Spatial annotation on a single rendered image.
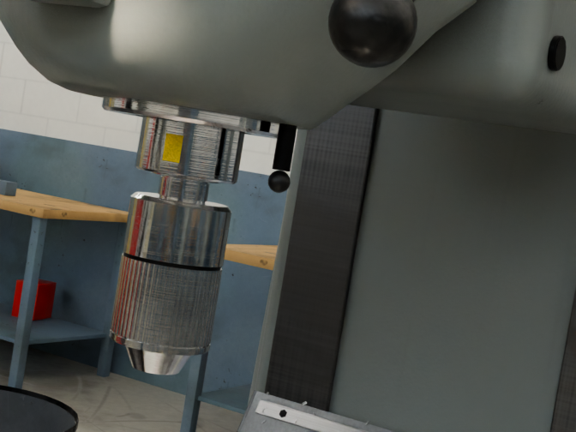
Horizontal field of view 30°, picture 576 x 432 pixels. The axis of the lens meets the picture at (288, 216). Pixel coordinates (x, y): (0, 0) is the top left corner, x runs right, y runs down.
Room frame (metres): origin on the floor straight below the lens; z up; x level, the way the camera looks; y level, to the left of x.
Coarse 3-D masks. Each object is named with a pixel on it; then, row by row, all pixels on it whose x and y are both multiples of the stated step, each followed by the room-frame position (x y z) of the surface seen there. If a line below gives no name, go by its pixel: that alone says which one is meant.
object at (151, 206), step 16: (144, 192) 0.50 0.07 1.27; (144, 208) 0.48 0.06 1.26; (160, 208) 0.47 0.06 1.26; (176, 208) 0.47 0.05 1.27; (192, 208) 0.47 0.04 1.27; (208, 208) 0.48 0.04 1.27; (224, 208) 0.49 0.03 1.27; (192, 224) 0.48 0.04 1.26; (208, 224) 0.48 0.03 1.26; (224, 224) 0.49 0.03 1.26
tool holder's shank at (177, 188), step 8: (160, 176) 0.49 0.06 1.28; (168, 176) 0.48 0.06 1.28; (176, 176) 0.48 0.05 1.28; (160, 184) 0.49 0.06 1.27; (168, 184) 0.49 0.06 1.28; (176, 184) 0.49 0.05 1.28; (184, 184) 0.49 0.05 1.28; (192, 184) 0.49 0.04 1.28; (200, 184) 0.49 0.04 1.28; (208, 184) 0.49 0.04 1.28; (160, 192) 0.49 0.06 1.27; (168, 192) 0.49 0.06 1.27; (176, 192) 0.49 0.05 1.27; (184, 192) 0.49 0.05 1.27; (192, 192) 0.49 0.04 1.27; (200, 192) 0.49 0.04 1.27; (184, 200) 0.49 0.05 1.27; (192, 200) 0.49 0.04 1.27; (200, 200) 0.49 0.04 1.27
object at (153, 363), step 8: (128, 352) 0.49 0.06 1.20; (136, 352) 0.48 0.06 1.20; (144, 352) 0.48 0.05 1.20; (152, 352) 0.48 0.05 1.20; (136, 360) 0.49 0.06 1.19; (144, 360) 0.48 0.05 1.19; (152, 360) 0.48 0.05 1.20; (160, 360) 0.48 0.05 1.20; (168, 360) 0.48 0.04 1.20; (176, 360) 0.49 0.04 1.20; (184, 360) 0.49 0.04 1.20; (136, 368) 0.49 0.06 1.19; (144, 368) 0.49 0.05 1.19; (152, 368) 0.48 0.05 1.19; (160, 368) 0.48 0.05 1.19; (168, 368) 0.49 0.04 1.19; (176, 368) 0.49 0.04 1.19
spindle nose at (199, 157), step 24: (144, 120) 0.49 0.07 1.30; (168, 120) 0.47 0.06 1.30; (144, 144) 0.48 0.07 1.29; (192, 144) 0.47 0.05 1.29; (216, 144) 0.48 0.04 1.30; (240, 144) 0.49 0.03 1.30; (144, 168) 0.48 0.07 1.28; (168, 168) 0.47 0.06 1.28; (192, 168) 0.47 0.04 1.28; (216, 168) 0.48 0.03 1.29
